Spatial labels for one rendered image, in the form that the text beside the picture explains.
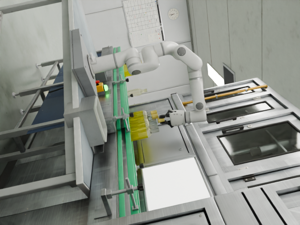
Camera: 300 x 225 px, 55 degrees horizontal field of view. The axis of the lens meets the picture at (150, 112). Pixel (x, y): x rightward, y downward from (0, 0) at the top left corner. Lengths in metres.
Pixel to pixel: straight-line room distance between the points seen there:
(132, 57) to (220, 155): 0.80
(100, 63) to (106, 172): 0.69
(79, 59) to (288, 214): 1.20
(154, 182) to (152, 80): 6.58
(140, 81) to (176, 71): 1.04
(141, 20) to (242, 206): 6.90
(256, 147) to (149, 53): 0.86
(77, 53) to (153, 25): 6.09
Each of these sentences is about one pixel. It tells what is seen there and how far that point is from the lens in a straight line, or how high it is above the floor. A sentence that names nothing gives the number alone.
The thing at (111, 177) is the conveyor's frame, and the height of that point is 0.85.
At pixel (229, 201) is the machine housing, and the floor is 1.28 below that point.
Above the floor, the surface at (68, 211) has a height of 0.57.
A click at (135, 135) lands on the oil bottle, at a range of 1.79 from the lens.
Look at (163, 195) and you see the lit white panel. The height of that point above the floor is 1.08.
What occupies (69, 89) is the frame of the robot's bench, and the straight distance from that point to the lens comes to 1.70.
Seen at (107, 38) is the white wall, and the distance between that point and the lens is 7.68.
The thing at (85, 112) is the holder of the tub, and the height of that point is 0.79.
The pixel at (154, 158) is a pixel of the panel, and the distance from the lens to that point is 1.78.
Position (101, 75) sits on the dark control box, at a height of 0.80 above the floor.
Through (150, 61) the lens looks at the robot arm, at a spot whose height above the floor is 1.18.
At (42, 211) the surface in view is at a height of 0.42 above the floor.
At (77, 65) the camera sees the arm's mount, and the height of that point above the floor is 0.79.
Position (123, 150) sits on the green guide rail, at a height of 0.92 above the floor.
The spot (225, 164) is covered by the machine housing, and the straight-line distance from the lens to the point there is 1.74.
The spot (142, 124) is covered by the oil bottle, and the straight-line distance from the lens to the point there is 1.84.
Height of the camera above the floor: 1.08
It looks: 1 degrees up
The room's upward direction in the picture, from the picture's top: 78 degrees clockwise
